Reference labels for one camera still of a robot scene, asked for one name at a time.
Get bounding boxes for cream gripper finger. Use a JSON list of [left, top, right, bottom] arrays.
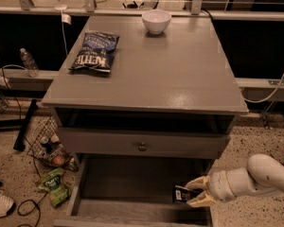
[[186, 176, 210, 190], [187, 191, 216, 208]]

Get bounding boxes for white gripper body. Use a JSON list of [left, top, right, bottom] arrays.
[[208, 170, 236, 202]]

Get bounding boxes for black rxbar chocolate wrapper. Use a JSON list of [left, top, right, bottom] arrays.
[[172, 185, 203, 202]]

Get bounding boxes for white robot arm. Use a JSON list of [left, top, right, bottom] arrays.
[[186, 154, 284, 208]]

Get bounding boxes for open grey lower drawer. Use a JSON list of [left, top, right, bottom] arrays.
[[54, 155, 212, 227]]

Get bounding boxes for grey upper drawer with knob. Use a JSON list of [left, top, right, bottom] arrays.
[[57, 127, 230, 159]]

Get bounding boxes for grey wooden drawer cabinet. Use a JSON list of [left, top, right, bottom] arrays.
[[41, 15, 250, 227]]

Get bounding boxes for green snack bag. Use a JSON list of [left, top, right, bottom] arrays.
[[35, 167, 71, 207]]

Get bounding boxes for white ceramic bowl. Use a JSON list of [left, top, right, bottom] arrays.
[[142, 9, 171, 34]]

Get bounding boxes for blue kettle chips bag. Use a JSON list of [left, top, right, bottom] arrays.
[[69, 31, 119, 73]]

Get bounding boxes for black bar on floor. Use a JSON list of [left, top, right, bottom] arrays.
[[13, 99, 38, 151]]

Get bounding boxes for clear plastic water bottle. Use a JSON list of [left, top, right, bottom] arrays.
[[20, 48, 39, 78]]

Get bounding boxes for white cable at right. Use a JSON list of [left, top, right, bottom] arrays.
[[240, 56, 284, 104]]

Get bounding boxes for wire basket with items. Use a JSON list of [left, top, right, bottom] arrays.
[[27, 117, 79, 171]]

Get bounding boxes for black floor cable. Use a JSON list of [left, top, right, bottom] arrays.
[[16, 192, 49, 227]]

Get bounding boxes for white hanging cable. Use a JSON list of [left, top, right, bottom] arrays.
[[55, 4, 73, 57]]

